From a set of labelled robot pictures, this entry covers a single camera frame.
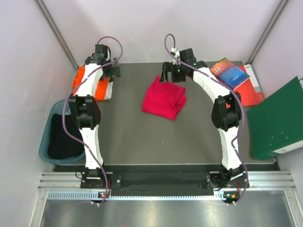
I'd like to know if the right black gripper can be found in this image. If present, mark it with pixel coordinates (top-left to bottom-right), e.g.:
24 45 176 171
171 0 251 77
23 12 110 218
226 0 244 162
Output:
160 62 187 84

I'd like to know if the orange t shirt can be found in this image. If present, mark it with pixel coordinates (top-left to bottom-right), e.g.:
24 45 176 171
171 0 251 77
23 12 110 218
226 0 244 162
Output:
71 66 110 101

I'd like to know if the red t shirt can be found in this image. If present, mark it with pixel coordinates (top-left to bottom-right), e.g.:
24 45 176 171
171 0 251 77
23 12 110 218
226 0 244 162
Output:
142 76 187 121

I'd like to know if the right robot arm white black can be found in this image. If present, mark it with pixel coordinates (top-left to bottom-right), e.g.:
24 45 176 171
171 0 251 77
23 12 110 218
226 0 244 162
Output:
160 62 243 191

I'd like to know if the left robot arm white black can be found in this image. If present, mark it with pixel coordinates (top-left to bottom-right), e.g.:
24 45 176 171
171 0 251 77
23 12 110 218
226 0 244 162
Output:
65 54 121 189

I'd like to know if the blue orange book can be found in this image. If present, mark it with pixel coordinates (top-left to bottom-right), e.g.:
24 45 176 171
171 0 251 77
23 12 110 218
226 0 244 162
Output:
210 58 250 90

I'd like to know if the teal plastic basin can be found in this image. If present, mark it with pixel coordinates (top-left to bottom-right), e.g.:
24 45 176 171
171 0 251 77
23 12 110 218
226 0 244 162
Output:
39 100 85 165

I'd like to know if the red book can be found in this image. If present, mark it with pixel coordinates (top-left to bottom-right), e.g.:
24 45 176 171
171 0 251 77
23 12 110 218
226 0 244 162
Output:
234 64 265 106

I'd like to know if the black garment in basin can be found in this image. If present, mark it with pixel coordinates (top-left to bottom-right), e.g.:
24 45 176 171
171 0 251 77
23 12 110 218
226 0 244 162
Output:
47 113 84 160

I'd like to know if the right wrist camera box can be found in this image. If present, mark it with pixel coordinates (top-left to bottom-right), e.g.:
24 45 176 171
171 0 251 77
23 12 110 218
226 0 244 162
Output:
179 48 196 66

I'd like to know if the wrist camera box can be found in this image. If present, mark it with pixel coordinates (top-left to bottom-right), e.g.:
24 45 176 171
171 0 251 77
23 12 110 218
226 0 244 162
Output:
95 44 111 58
179 48 196 66

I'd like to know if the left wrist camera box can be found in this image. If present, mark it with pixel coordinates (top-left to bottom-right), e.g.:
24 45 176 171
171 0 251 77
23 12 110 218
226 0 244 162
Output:
95 44 111 58

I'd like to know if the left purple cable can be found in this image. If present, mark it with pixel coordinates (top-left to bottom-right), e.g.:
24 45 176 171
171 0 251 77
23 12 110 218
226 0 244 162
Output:
61 35 124 207

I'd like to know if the purple cable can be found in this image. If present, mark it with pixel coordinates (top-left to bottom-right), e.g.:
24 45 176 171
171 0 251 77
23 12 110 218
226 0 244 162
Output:
164 34 248 206
61 35 124 207

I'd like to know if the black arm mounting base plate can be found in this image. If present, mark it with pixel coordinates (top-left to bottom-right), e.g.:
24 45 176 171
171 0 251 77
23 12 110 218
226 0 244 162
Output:
80 164 249 197

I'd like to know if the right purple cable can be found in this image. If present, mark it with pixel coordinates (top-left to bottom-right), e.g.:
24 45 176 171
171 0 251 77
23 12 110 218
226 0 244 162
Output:
164 34 248 206

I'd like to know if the green ring binder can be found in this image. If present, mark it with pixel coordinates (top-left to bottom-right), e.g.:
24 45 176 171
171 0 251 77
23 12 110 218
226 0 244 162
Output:
247 77 303 160

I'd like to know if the grey slotted cable duct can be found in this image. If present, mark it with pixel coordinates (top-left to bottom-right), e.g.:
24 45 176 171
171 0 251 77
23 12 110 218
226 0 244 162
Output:
48 191 236 201

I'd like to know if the aluminium frame rail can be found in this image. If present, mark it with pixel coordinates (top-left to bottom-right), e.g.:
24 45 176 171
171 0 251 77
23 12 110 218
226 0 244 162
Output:
29 171 303 227

